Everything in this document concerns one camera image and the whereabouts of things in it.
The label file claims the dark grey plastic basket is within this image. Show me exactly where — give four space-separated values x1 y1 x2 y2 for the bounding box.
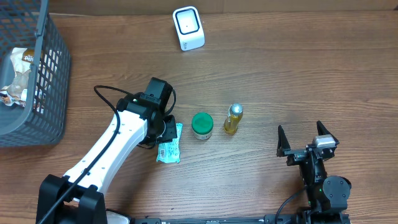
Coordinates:
1 1 71 147

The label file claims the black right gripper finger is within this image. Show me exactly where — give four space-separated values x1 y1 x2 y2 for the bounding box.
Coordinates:
317 121 339 145
276 125 291 157

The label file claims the white barcode scanner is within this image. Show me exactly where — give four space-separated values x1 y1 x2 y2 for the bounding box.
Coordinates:
172 6 205 51

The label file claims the beige bread snack bag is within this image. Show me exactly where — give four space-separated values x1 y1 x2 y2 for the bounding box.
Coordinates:
1 47 34 107

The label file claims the teal wipes packet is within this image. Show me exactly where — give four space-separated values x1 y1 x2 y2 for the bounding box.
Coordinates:
156 123 183 164

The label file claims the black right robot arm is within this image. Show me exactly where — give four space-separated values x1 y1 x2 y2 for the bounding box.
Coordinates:
274 121 352 223

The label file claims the yellow oil bottle silver cap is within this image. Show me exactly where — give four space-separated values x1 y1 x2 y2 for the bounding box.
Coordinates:
224 103 243 134

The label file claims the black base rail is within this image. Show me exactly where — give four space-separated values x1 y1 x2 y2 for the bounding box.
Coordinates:
132 214 299 224

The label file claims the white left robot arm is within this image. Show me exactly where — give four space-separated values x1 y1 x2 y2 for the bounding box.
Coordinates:
36 93 177 223

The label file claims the green lid jar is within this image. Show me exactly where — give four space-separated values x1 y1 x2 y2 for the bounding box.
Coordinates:
192 113 214 140

